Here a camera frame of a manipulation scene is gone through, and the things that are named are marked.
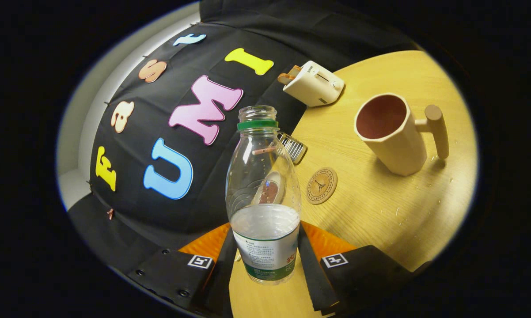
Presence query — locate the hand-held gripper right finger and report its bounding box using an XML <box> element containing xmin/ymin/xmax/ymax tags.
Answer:
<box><xmin>297</xmin><ymin>221</ymin><xmax>414</xmax><ymax>316</ymax></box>

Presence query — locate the round cork coaster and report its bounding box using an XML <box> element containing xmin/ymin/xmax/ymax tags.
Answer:
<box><xmin>304</xmin><ymin>167</ymin><xmax>338</xmax><ymax>205</ymax></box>

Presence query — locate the beige cup with wooden handle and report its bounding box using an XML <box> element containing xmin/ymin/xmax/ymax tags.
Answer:
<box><xmin>354</xmin><ymin>93</ymin><xmax>450</xmax><ymax>176</ymax></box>

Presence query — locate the black backdrop cloth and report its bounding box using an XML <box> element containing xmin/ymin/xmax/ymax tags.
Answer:
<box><xmin>67</xmin><ymin>0</ymin><xmax>421</xmax><ymax>274</ymax></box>

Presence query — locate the wooden table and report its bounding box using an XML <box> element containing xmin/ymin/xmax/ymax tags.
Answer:
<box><xmin>228</xmin><ymin>50</ymin><xmax>478</xmax><ymax>318</ymax></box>

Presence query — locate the clear plastic juice bottle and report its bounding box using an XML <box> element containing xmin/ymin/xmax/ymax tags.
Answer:
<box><xmin>226</xmin><ymin>105</ymin><xmax>301</xmax><ymax>285</ymax></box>

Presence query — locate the white toaster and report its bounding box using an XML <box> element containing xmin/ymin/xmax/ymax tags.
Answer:
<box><xmin>283</xmin><ymin>61</ymin><xmax>345</xmax><ymax>107</ymax></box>

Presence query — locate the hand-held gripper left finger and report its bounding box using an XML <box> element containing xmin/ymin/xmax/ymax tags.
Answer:
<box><xmin>129</xmin><ymin>222</ymin><xmax>237</xmax><ymax>316</ymax></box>

